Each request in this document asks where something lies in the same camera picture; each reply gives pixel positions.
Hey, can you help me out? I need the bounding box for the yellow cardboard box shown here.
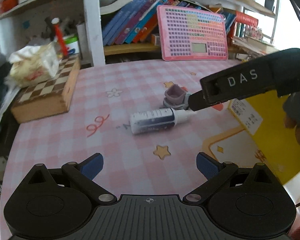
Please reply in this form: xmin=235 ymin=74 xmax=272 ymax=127
xmin=228 ymin=91 xmax=300 ymax=184

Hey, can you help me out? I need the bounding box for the row of blue books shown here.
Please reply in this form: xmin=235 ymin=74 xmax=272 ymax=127
xmin=102 ymin=0 xmax=173 ymax=46

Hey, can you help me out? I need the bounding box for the crumpled plastic snack bag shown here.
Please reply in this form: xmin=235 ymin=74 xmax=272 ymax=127
xmin=8 ymin=42 xmax=59 ymax=88

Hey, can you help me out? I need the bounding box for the white blue bottle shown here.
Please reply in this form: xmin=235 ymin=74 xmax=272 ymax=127
xmin=129 ymin=108 xmax=196 ymax=134

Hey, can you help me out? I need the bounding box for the wooden chess board box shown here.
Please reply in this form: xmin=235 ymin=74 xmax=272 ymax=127
xmin=11 ymin=55 xmax=81 ymax=124

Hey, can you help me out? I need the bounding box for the red thick dictionary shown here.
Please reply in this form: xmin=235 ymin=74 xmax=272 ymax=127
xmin=235 ymin=11 xmax=258 ymax=28

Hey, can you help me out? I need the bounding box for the pink tablecloth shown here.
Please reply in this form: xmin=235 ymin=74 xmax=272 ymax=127
xmin=0 ymin=58 xmax=291 ymax=240

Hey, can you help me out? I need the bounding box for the pink keyboard learning tablet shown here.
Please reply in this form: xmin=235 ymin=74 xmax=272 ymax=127
xmin=157 ymin=5 xmax=228 ymax=61

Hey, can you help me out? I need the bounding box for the stack of papers and books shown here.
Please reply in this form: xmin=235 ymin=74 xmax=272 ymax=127
xmin=232 ymin=36 xmax=279 ymax=56

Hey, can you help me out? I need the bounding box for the purple grey toy car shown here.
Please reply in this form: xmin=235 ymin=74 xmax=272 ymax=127
xmin=163 ymin=84 xmax=191 ymax=110

